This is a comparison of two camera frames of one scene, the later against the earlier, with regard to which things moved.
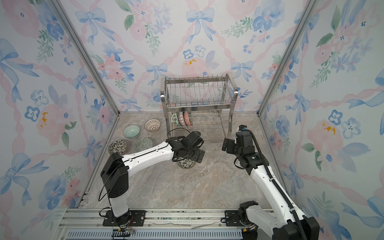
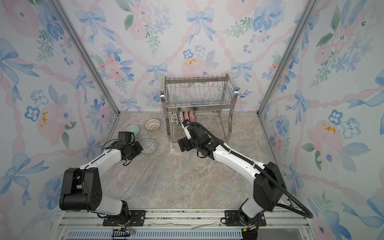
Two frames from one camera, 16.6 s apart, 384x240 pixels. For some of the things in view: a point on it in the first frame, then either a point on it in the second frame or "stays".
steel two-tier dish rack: x=202 y=104 stays
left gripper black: x=197 y=158 to x=139 y=148
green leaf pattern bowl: x=175 y=120 stays
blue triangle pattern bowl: x=181 y=118 stays
